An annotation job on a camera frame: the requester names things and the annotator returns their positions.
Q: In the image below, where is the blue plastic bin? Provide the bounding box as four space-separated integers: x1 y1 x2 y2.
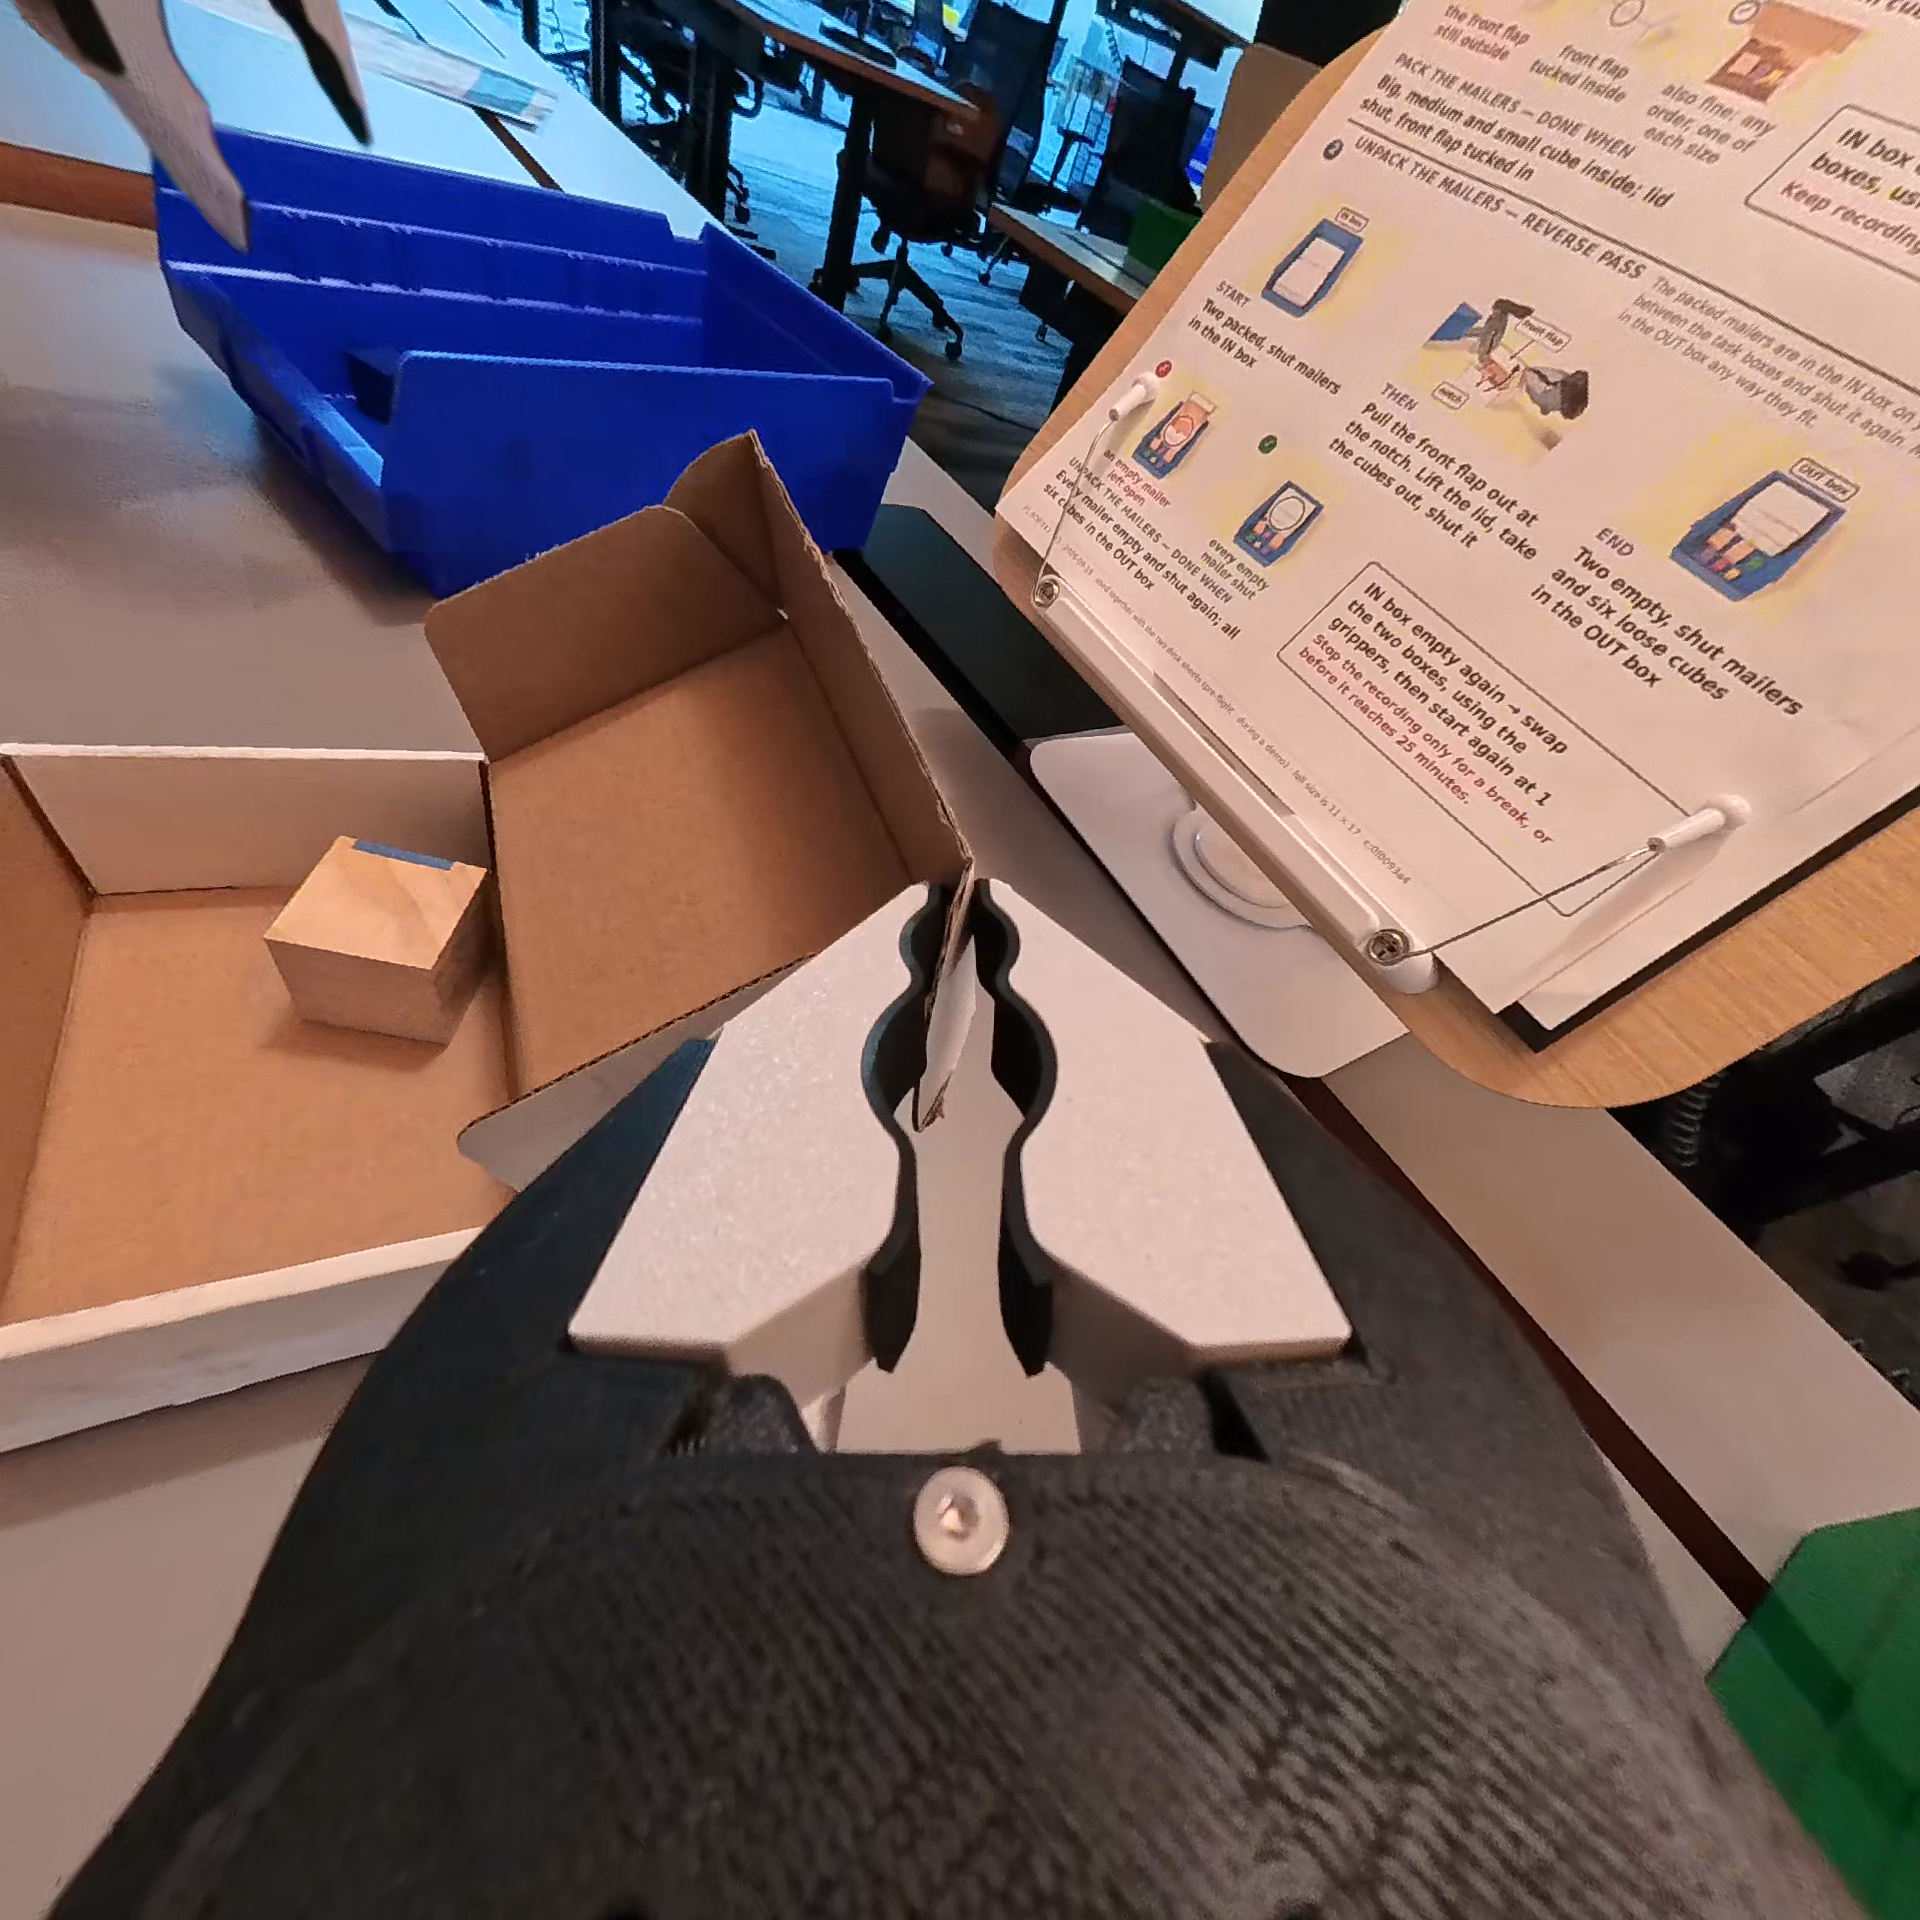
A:
153 124 933 596

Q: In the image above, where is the white desk with wooden edge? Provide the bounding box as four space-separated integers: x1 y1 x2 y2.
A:
0 0 711 231

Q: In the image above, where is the white cardboard mailer box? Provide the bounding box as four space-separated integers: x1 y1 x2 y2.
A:
0 433 986 1453

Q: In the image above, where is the white stand base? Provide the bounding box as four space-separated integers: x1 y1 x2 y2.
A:
1031 728 1413 1079

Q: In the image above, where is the instruction sheet on wooden stand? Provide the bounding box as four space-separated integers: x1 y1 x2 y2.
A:
989 0 1920 1113

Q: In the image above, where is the black office chair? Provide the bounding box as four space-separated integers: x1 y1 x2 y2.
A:
862 83 1004 362

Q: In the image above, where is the clear plastic sleeve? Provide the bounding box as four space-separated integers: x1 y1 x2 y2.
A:
358 12 559 125

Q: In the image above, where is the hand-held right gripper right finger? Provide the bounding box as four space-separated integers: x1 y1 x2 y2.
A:
966 883 1354 1421

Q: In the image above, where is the large wooden cube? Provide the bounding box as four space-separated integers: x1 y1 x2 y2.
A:
266 837 494 1047

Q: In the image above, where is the metal page holder clip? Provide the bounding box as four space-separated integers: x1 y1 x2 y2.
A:
1031 375 1167 609
1358 795 1754 993

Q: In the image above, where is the green plastic bin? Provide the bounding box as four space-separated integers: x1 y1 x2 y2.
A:
1709 1507 1920 1920

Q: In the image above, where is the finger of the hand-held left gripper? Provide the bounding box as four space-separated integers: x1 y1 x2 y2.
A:
53 0 251 252
269 0 378 149

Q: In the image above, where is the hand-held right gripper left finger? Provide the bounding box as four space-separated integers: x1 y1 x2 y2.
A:
567 883 962 1452

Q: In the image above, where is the grey desk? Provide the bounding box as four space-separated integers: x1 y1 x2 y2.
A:
0 201 1748 1920
878 442 1920 1615

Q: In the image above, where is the printed instruction sheet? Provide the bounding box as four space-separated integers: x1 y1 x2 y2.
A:
997 0 1920 1016

